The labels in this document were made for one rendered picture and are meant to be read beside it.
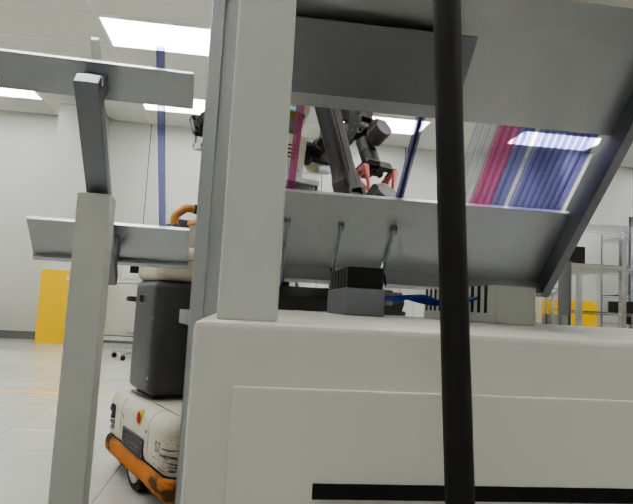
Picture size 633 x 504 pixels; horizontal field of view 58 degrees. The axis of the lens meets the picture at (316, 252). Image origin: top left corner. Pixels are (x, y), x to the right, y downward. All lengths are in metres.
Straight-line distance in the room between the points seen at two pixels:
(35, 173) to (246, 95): 8.19
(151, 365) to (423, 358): 1.78
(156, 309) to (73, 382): 0.91
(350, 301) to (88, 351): 0.57
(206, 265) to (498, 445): 0.46
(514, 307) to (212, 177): 0.39
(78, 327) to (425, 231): 0.70
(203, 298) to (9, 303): 7.73
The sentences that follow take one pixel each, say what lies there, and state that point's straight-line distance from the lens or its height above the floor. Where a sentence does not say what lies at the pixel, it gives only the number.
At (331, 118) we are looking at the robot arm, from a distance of 1.47.
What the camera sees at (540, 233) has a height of 0.81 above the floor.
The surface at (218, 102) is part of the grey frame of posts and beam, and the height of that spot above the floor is 0.87.
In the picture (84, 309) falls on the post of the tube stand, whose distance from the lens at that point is 1.13.
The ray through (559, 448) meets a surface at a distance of 0.32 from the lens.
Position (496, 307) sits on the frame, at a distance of 0.69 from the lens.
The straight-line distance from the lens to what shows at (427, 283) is 1.26.
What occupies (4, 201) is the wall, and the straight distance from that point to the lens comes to 8.53.
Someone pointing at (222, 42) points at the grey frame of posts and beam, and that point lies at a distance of 0.75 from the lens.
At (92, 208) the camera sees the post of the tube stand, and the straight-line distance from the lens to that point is 1.14.
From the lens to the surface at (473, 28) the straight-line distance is 1.02.
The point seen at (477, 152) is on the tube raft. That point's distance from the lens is 1.13.
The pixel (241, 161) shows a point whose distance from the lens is 0.29.
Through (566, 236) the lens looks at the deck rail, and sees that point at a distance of 1.29.
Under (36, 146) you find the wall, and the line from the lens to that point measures 8.55.
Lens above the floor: 0.63
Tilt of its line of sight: 5 degrees up
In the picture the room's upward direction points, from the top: 3 degrees clockwise
